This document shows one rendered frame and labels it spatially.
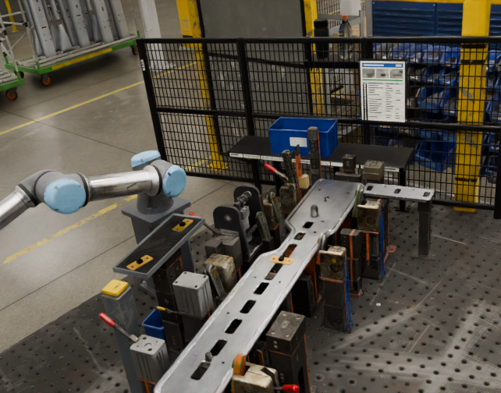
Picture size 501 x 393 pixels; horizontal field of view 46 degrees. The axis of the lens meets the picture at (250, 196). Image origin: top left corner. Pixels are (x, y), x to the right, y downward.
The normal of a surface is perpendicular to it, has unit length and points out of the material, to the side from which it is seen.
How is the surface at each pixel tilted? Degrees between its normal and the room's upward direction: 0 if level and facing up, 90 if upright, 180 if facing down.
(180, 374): 0
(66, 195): 88
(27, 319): 0
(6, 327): 0
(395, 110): 90
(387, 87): 90
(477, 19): 90
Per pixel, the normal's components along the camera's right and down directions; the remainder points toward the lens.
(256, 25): -0.69, 0.43
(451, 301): -0.11, -0.88
